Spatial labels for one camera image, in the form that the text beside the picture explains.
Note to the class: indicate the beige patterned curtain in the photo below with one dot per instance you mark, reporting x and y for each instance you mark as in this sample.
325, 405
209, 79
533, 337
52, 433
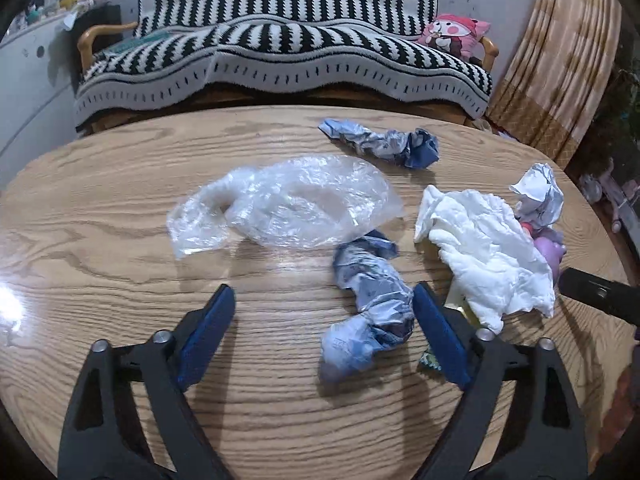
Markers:
555, 70

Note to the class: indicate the black stand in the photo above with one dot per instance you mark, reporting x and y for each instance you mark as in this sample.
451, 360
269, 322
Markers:
97, 17

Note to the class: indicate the white cabinet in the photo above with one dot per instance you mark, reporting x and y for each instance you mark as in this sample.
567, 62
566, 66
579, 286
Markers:
30, 85

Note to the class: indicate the black and white striped blanket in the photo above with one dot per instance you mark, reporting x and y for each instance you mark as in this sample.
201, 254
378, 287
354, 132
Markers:
280, 45

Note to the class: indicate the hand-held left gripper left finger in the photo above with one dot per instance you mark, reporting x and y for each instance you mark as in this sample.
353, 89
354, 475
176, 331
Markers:
207, 337

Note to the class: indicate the crumpled white paper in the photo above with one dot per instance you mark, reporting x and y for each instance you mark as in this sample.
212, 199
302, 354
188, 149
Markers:
542, 190

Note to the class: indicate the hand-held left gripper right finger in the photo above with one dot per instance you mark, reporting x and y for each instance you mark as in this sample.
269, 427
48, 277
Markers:
442, 335

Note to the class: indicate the white tissue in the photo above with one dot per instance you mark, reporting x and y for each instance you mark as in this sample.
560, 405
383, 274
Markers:
490, 250

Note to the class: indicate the pink cartoon pillow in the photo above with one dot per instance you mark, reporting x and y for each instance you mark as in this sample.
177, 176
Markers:
452, 35

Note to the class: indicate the purple toy bottle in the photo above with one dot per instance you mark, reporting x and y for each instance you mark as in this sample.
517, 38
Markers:
550, 252

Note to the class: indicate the long crumpled blue wrapper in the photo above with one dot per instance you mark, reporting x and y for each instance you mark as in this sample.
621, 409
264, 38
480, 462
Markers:
380, 142

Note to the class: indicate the clear plastic bag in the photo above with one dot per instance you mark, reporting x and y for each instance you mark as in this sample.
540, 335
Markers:
300, 200

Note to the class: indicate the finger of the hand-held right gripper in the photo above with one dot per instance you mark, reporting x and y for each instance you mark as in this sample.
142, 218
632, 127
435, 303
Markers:
595, 294

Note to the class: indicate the row of small bottles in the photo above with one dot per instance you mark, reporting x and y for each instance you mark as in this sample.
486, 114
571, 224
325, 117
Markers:
27, 14

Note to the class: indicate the toy tricycle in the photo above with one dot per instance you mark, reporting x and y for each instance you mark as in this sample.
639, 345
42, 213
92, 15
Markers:
607, 195

